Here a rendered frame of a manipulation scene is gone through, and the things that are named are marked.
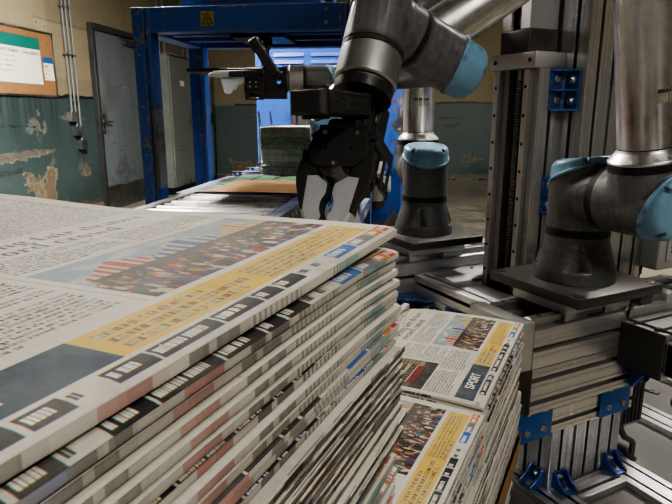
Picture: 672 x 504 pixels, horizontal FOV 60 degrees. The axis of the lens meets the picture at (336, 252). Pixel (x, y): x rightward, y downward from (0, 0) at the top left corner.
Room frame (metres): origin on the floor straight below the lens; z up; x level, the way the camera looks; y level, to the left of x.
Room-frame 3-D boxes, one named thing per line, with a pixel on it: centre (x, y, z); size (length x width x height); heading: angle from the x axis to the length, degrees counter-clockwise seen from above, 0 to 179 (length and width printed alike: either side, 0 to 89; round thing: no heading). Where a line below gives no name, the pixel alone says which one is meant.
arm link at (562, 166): (1.08, -0.46, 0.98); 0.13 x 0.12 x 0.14; 24
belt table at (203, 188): (2.81, 0.33, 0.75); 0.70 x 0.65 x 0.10; 172
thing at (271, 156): (3.38, 0.25, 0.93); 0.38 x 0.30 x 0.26; 172
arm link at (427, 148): (1.53, -0.23, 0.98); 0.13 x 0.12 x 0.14; 1
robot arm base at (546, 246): (1.08, -0.46, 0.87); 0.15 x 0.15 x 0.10
